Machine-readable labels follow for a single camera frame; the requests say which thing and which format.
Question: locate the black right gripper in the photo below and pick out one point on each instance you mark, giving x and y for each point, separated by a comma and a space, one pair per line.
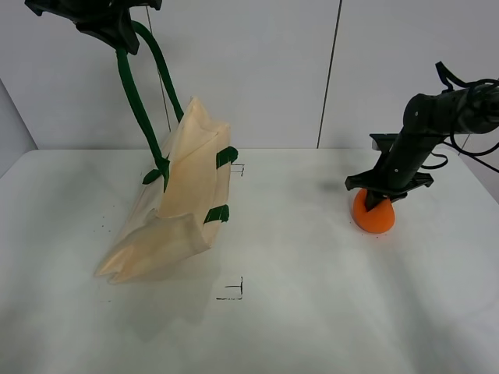
397, 170

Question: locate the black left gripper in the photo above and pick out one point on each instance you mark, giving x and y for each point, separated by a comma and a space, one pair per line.
110, 20

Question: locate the orange fruit with stem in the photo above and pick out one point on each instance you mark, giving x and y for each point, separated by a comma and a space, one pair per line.
376, 221

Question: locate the white linen bag green handles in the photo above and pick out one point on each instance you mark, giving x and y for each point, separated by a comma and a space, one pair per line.
184, 199

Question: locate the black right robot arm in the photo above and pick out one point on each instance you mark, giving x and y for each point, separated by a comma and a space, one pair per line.
428, 121

